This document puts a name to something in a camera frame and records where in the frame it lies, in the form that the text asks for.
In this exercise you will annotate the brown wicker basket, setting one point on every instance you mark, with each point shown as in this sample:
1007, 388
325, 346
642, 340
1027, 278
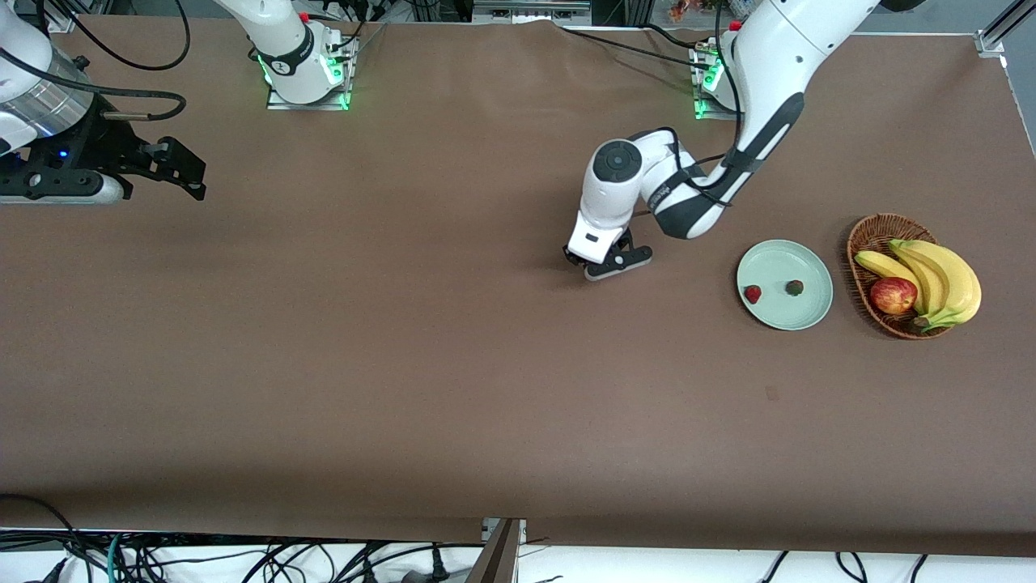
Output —
866, 239

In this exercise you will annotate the red strawberry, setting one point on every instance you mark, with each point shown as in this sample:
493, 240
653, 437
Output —
753, 294
795, 287

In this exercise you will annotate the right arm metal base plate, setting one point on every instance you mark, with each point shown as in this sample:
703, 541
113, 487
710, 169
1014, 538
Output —
279, 101

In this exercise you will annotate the red apple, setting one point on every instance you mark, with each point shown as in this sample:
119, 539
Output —
893, 295

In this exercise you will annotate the yellow banana bunch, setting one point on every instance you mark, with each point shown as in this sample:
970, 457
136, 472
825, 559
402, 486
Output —
951, 279

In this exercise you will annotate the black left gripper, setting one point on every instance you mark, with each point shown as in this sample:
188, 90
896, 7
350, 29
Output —
573, 258

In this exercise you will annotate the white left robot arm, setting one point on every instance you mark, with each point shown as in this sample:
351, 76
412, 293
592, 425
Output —
777, 48

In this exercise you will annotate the brown table cover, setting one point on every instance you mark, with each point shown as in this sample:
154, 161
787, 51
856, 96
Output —
518, 405

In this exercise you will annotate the aluminium frame corner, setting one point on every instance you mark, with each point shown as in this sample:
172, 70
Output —
63, 20
991, 44

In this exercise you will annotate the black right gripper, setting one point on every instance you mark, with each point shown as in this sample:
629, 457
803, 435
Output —
104, 144

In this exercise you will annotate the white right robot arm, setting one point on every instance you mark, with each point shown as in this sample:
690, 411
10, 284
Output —
291, 48

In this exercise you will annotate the orange background object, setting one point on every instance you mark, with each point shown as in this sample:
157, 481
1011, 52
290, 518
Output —
696, 8

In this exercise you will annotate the brown wooden post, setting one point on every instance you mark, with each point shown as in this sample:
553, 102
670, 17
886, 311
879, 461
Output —
498, 559

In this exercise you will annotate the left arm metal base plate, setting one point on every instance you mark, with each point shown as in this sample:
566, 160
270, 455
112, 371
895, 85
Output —
712, 116

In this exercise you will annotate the grey metal rack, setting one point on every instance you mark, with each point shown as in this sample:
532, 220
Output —
530, 10

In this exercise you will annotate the pale green round plate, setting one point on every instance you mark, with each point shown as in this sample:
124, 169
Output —
783, 312

